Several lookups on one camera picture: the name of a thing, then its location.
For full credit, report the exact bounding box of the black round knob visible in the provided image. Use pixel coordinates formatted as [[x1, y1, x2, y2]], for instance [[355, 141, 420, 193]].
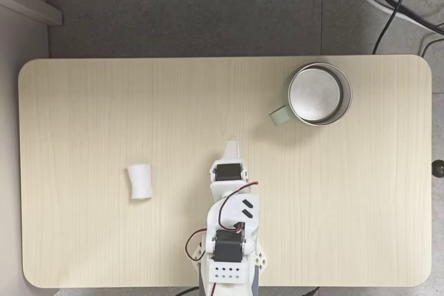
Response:
[[431, 159, 444, 180]]

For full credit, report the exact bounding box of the red black wrist wire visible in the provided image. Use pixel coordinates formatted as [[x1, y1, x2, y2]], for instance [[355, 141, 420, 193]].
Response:
[[218, 181, 260, 235]]

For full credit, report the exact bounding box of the red black shoulder wire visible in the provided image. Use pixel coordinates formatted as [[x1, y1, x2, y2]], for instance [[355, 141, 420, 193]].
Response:
[[183, 227, 209, 262]]

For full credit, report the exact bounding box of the stainless steel cup with handle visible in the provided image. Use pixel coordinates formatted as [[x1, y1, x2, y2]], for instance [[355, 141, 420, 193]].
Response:
[[268, 62, 353, 127]]

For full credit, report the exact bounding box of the short black floor cable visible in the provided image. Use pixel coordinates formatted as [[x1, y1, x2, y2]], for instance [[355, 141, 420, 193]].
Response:
[[420, 37, 444, 58]]

